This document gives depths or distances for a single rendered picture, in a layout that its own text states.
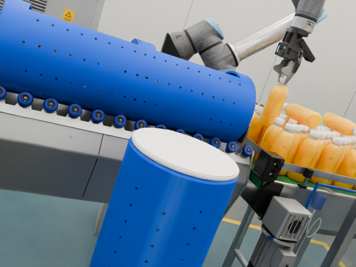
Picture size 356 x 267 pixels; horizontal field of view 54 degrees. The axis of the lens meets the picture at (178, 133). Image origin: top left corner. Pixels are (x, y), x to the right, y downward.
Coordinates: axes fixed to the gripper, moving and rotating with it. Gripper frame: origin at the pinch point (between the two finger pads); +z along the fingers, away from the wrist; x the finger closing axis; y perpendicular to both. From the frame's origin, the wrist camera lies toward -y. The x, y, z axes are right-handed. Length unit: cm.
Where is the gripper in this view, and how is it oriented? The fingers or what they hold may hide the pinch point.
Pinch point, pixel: (284, 80)
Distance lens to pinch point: 152.8
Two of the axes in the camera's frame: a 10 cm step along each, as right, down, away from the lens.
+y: -9.0, -2.1, -3.8
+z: -3.2, 9.1, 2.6
